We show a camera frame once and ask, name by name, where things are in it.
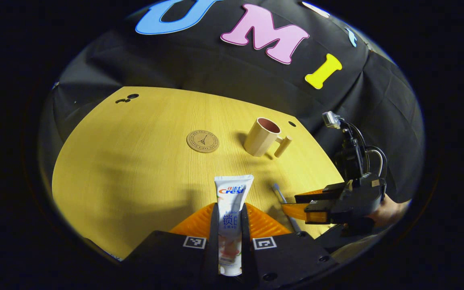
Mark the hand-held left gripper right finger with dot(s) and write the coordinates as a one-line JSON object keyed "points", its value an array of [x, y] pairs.
{"points": [[246, 249]]}

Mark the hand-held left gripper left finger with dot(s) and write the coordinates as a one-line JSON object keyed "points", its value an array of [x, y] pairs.
{"points": [[212, 249]]}

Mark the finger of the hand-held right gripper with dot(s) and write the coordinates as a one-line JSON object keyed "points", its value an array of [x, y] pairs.
{"points": [[316, 197], [296, 211]]}

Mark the white toothbrush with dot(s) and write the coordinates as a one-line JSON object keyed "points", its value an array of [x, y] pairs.
{"points": [[281, 195]]}

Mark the white toothpaste tube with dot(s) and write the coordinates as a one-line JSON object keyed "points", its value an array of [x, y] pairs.
{"points": [[232, 209]]}

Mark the round cork coaster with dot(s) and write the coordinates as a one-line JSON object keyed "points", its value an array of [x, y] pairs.
{"points": [[202, 141]]}

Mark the wooden desktop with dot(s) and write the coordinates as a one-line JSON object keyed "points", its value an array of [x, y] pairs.
{"points": [[135, 161]]}

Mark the black backdrop cloth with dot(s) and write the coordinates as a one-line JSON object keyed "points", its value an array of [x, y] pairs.
{"points": [[216, 68]]}

